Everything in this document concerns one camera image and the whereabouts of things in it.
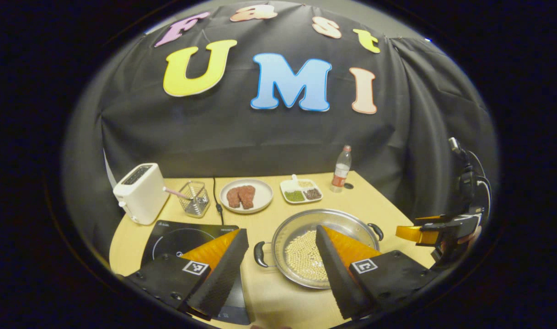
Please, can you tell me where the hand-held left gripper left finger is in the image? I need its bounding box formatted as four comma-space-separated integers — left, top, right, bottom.
118, 228, 250, 320

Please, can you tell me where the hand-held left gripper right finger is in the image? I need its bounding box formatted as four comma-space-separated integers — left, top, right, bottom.
315, 224, 439, 320

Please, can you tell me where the black induction cooktop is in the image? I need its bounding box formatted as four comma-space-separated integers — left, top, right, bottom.
140, 221, 251, 326

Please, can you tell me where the brown meat slice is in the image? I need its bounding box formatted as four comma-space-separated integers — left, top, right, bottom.
238, 185, 256, 210
226, 186, 242, 209

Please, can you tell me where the round white plate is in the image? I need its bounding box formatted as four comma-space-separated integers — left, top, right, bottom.
220, 179, 274, 214

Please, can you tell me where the pile of soybeans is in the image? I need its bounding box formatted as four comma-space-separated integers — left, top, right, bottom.
284, 230, 329, 282

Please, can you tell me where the black power cable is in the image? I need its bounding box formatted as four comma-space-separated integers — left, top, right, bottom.
212, 177, 224, 225

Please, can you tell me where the white divided dish of beans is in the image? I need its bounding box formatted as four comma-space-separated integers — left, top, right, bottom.
280, 175, 324, 204

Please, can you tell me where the clear plastic water bottle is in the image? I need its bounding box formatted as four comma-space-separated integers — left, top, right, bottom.
331, 145, 352, 193

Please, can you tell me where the wire mesh basket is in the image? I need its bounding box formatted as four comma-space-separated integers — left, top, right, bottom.
178, 181, 211, 218

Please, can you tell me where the white toaster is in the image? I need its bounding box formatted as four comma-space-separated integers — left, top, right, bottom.
112, 163, 170, 225

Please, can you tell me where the steel pot with black handles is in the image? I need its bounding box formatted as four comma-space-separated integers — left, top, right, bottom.
253, 209, 384, 290

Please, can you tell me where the pink striped straw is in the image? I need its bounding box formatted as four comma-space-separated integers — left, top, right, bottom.
163, 186, 192, 200

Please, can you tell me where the black backdrop cloth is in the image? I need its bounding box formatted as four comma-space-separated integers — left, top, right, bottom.
61, 0, 498, 261

